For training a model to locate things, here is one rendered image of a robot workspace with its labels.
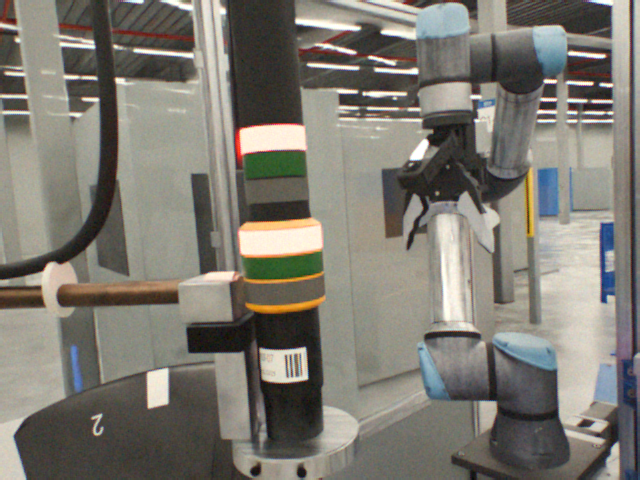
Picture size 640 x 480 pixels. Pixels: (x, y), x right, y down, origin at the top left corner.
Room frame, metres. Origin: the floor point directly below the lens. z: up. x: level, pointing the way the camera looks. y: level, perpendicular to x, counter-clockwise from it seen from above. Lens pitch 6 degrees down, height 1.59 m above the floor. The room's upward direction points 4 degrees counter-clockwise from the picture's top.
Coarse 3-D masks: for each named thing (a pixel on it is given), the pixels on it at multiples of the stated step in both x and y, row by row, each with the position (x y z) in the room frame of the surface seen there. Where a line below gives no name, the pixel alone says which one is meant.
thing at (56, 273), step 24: (96, 0) 0.31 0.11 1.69; (96, 24) 0.31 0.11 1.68; (96, 48) 0.31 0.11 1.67; (96, 72) 0.31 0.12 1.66; (96, 192) 0.31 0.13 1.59; (96, 216) 0.31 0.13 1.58; (72, 240) 0.32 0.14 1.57; (0, 264) 0.33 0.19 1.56; (24, 264) 0.32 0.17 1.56; (48, 264) 0.32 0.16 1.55; (48, 288) 0.31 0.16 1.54; (72, 312) 0.33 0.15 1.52
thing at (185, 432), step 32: (128, 384) 0.45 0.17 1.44; (192, 384) 0.45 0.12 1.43; (32, 416) 0.44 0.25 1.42; (64, 416) 0.43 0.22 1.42; (128, 416) 0.43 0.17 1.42; (160, 416) 0.43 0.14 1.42; (192, 416) 0.42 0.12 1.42; (32, 448) 0.42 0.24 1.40; (64, 448) 0.42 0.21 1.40; (96, 448) 0.42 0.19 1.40; (128, 448) 0.41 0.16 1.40; (160, 448) 0.41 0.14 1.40; (192, 448) 0.41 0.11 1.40; (224, 448) 0.41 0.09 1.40
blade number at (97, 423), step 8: (104, 408) 0.44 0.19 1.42; (88, 416) 0.43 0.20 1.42; (96, 416) 0.43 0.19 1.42; (104, 416) 0.43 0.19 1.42; (88, 424) 0.43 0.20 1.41; (96, 424) 0.43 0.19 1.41; (104, 424) 0.43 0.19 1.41; (88, 432) 0.42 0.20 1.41; (96, 432) 0.42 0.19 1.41; (104, 432) 0.42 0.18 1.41; (88, 440) 0.42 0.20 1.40; (96, 440) 0.42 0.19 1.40; (104, 440) 0.42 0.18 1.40
